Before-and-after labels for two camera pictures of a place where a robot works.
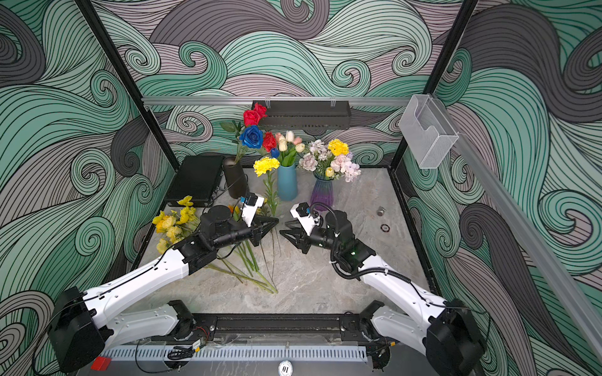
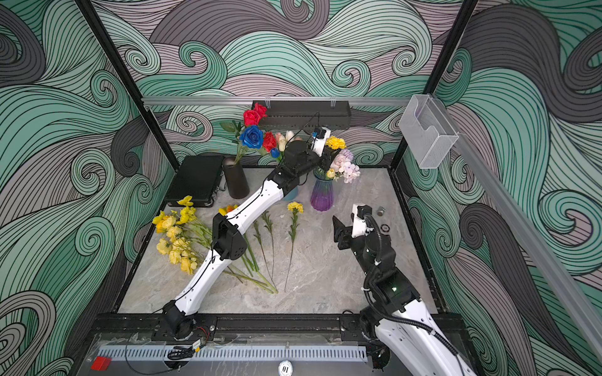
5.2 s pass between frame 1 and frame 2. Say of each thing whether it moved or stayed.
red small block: stayed
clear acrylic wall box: stayed
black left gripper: moved
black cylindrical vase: stayed
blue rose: stayed
